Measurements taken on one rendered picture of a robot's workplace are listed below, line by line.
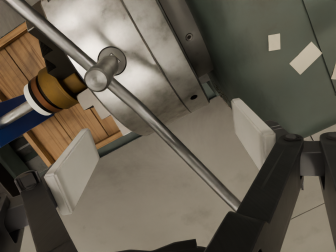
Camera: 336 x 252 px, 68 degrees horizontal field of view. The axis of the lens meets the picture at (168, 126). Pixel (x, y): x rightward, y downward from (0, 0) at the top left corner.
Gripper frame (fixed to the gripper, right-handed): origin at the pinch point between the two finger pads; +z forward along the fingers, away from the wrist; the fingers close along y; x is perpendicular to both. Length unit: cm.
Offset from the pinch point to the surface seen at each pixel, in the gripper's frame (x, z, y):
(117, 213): -113, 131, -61
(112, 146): -36, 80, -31
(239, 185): -106, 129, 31
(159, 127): -1.2, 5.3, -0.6
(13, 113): -1.4, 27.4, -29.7
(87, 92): -0.1, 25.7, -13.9
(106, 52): 6.4, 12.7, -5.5
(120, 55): 5.7, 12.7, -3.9
